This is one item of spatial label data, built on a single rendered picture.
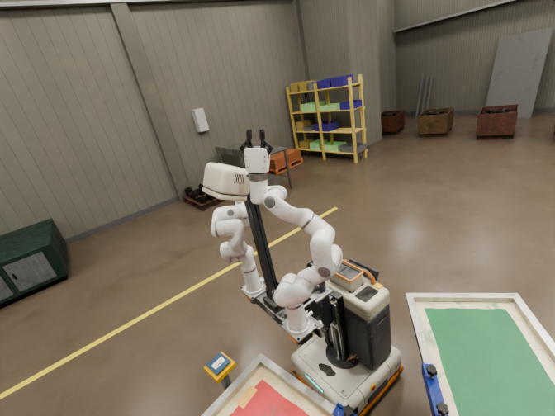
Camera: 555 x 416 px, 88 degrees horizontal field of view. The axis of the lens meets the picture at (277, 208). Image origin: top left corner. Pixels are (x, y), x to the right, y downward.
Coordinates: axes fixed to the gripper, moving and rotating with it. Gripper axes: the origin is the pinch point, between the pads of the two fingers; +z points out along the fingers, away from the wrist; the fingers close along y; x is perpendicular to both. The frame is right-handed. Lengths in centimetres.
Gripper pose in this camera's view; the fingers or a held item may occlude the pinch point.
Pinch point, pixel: (255, 134)
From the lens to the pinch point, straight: 117.5
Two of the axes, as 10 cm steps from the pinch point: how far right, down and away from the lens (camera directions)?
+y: 9.5, 0.8, -3.0
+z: -0.3, -9.4, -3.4
